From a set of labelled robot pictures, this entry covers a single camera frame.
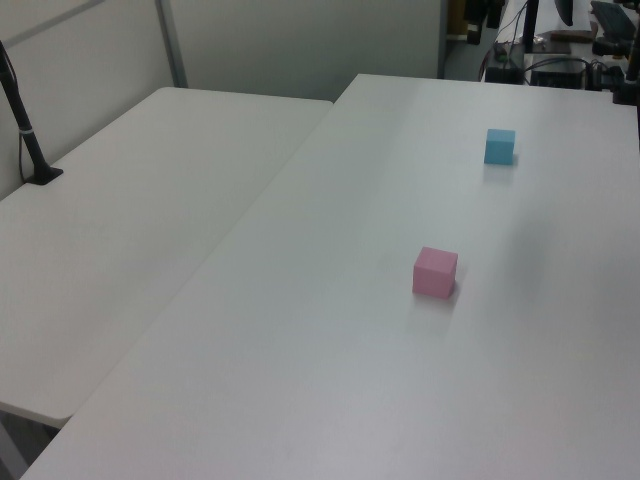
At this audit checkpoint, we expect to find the brown oblong object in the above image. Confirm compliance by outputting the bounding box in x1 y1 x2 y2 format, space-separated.
548 30 594 44

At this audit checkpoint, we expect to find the black clamp stand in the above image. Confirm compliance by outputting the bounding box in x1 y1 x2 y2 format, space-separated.
611 29 640 107

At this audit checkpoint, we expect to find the small black box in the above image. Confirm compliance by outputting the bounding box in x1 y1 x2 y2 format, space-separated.
485 64 521 84

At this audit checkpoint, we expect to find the blue cube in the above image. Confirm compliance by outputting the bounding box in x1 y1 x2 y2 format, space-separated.
483 128 517 167

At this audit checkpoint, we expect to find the white side table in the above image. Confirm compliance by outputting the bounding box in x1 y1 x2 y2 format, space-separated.
0 86 335 480

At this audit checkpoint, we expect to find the thin grey partition post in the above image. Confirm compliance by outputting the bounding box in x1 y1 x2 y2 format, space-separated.
436 0 450 80

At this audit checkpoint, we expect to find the pink cube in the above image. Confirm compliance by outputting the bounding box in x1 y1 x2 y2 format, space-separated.
411 245 460 300

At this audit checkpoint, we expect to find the black camera pole with base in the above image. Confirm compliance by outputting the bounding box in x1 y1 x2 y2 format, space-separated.
0 39 65 187

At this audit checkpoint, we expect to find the black vertical monitor stand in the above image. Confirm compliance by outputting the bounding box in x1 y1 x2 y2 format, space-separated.
521 0 540 54

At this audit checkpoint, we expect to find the black keyboard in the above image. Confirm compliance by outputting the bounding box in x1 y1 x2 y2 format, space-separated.
589 0 635 32

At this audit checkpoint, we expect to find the grey metal partition post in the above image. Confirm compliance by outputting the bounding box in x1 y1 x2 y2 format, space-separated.
154 0 189 89

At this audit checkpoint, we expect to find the dark shelf clutter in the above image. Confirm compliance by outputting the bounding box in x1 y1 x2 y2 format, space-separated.
447 0 503 47

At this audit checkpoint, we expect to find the thin black pole cable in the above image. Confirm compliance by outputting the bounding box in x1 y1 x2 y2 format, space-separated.
16 130 29 182

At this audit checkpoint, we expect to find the black flat electronic device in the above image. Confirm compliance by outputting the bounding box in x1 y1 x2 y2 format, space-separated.
529 58 587 90

